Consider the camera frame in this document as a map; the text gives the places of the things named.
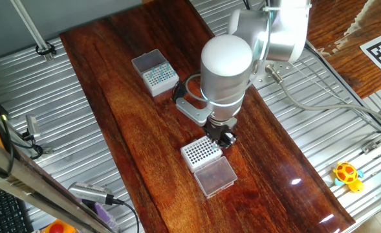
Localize small grey side camera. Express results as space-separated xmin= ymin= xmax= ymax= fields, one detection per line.
xmin=25 ymin=114 xmax=41 ymax=140

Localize black keyboard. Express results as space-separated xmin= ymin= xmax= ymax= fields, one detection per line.
xmin=0 ymin=179 xmax=34 ymax=233

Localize aluminium bar with bracket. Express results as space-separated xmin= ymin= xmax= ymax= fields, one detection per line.
xmin=360 ymin=124 xmax=381 ymax=155

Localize black ring clamp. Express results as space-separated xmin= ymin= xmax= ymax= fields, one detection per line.
xmin=35 ymin=41 xmax=57 ymax=56

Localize yellow orange turtle toy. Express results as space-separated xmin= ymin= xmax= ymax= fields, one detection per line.
xmin=332 ymin=161 xmax=365 ymax=194

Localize grey cable with metal connector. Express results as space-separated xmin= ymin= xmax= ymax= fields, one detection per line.
xmin=265 ymin=63 xmax=381 ymax=129

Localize brown wooden board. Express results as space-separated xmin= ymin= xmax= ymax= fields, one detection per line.
xmin=306 ymin=0 xmax=381 ymax=100

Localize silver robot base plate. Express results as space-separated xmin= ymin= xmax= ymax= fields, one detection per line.
xmin=251 ymin=48 xmax=295 ymax=91

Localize side camera mount arm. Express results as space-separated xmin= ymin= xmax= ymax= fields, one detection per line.
xmin=2 ymin=121 xmax=54 ymax=156

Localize aluminium frame beam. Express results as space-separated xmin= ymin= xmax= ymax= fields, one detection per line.
xmin=0 ymin=131 xmax=113 ymax=233

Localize black depth camera cable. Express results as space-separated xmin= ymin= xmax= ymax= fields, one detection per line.
xmin=111 ymin=197 xmax=140 ymax=233

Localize white tip rack clear lid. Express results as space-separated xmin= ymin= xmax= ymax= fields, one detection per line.
xmin=180 ymin=135 xmax=238 ymax=199
xmin=131 ymin=48 xmax=180 ymax=98

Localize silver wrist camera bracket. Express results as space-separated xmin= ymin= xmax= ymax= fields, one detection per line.
xmin=175 ymin=96 xmax=214 ymax=128

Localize black side camera cable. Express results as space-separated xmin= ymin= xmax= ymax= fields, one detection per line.
xmin=21 ymin=131 xmax=45 ymax=161

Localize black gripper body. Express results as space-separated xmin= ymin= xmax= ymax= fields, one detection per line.
xmin=204 ymin=124 xmax=235 ymax=142

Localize silver stand rod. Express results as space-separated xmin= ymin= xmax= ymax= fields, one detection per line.
xmin=9 ymin=0 xmax=54 ymax=63

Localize silver depth camera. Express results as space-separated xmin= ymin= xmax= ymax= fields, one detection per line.
xmin=67 ymin=181 xmax=115 ymax=206

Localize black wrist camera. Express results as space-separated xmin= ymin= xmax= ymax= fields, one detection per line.
xmin=171 ymin=80 xmax=187 ymax=105

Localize dark red wooden board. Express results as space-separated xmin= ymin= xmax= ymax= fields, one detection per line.
xmin=59 ymin=0 xmax=356 ymax=233

